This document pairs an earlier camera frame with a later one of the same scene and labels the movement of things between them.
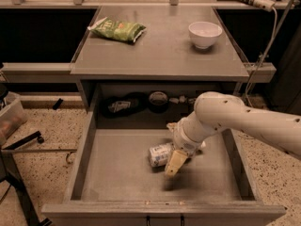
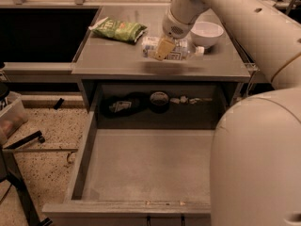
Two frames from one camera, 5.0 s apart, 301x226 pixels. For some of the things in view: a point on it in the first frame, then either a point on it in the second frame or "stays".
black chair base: x=37 y=135 stays
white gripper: x=185 y=140 to x=174 y=26
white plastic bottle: x=159 y=153 to x=183 y=48
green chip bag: x=120 y=30 stays
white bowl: x=203 y=34 stays
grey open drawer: x=114 y=184 stays
